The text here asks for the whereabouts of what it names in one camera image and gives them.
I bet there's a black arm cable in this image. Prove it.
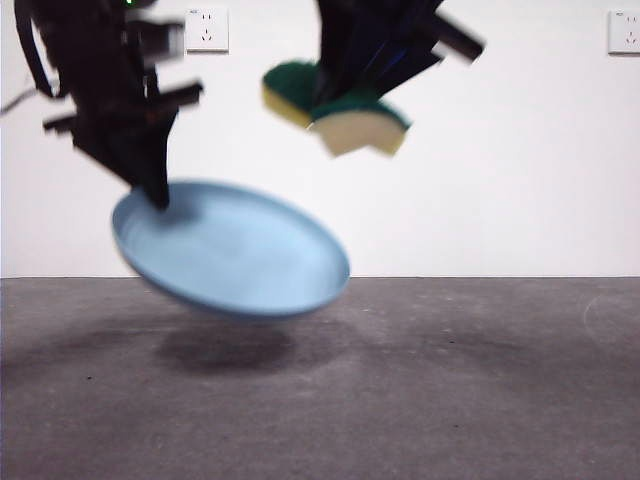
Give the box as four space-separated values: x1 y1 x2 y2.
13 0 64 101

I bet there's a light blue round plate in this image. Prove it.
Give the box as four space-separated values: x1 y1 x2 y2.
110 179 351 324

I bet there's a white wall socket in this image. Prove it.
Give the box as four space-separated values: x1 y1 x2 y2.
184 6 231 55
607 10 640 56

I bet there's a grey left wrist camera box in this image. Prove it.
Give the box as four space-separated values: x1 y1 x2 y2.
124 19 186 60

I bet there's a yellow sponge with green pad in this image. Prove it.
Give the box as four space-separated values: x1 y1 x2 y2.
260 59 414 159

